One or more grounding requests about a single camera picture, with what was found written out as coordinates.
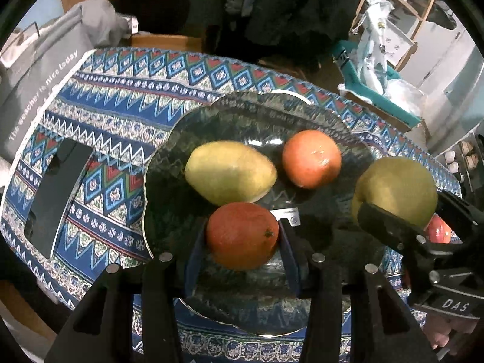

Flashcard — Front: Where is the large orange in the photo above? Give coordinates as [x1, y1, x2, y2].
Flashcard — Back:
[206, 202, 280, 271]
[282, 129, 342, 190]

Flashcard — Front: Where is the black hooded coat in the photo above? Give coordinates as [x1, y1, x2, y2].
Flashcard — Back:
[185, 0, 364, 69]

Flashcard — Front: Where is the dark green glass plate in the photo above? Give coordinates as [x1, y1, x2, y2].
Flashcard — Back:
[143, 90, 382, 337]

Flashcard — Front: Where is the white rice bag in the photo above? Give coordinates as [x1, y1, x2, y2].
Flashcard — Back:
[352, 0, 397, 95]

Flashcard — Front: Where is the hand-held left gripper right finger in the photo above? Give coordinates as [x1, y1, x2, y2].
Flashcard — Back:
[279, 219, 439, 363]

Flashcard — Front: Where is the teal plastic crate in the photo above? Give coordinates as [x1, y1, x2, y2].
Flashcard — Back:
[333, 40, 422, 129]

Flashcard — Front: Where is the clear plastic bag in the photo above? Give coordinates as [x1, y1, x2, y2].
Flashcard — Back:
[382, 79, 422, 118]

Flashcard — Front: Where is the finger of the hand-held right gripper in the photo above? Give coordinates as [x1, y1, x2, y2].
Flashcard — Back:
[437, 191, 484, 224]
[357, 201, 430, 252]

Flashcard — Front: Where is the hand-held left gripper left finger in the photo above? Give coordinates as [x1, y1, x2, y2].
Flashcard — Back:
[43, 227, 208, 363]

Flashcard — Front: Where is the pile of grey clothes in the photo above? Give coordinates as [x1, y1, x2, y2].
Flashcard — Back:
[64, 0, 133, 46]

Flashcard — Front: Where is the cardboard box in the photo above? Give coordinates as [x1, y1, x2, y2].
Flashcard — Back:
[338, 83, 432, 140]

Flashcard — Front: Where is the pale blue door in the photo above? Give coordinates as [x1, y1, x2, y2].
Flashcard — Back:
[408, 26, 484, 122]

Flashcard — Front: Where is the grey fabric storage bin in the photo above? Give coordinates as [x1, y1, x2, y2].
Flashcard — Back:
[0, 23, 95, 167]

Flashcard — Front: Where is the person's right hand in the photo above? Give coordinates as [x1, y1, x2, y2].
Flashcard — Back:
[421, 308, 479, 352]

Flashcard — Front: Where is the wooden shelf rack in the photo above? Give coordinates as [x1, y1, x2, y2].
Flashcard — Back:
[352, 0, 439, 69]

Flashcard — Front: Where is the shoe rack with shoes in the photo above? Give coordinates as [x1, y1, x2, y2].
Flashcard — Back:
[444, 136, 481, 182]

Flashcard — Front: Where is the red apple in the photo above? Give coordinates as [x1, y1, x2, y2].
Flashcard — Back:
[425, 215, 452, 243]

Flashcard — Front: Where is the blue patterned tablecloth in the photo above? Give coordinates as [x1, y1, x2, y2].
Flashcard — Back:
[0, 47, 464, 363]

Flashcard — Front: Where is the yellow mango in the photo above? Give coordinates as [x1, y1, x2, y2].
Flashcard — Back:
[185, 141, 278, 205]

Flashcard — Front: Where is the green pear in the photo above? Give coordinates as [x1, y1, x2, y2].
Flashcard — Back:
[351, 158, 438, 231]

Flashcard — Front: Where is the white patterned box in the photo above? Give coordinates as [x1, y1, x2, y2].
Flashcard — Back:
[382, 26, 417, 69]

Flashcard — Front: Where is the black smartphone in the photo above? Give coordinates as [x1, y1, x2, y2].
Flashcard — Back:
[25, 139, 93, 260]

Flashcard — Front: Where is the wooden drawer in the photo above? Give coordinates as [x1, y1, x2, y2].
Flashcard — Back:
[130, 34, 205, 51]

